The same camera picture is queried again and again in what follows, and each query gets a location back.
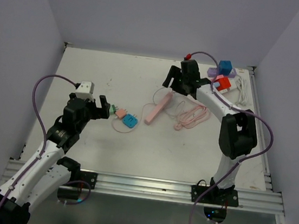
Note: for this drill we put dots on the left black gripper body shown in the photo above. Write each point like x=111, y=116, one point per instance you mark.
x=91, y=112

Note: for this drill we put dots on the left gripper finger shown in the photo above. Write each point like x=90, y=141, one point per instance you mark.
x=72, y=95
x=103, y=111

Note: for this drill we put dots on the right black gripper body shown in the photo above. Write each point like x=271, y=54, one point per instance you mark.
x=179, y=86

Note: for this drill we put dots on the green plug adapter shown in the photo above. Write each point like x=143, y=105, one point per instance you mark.
x=113, y=109

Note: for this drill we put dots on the salmon charger plug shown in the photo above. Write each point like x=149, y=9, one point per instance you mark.
x=121, y=113

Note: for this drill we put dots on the blue plug adapter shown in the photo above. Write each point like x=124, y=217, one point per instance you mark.
x=130, y=121

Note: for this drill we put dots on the pink power strip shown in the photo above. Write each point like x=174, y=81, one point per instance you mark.
x=158, y=108

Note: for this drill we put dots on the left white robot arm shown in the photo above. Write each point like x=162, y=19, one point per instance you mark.
x=49, y=167

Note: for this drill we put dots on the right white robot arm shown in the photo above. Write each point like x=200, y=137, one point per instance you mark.
x=237, y=136

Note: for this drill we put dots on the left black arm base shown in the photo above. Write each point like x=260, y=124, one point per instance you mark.
x=77, y=190

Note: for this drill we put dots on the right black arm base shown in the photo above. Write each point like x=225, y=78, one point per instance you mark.
x=219, y=197

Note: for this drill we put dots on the red cube adapter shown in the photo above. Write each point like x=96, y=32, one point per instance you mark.
x=224, y=82

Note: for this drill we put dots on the blue cube adapter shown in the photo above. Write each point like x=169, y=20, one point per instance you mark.
x=224, y=67

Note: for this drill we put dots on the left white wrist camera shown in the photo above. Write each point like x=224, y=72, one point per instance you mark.
x=85, y=90

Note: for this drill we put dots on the aluminium front rail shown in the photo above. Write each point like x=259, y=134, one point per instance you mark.
x=180, y=192

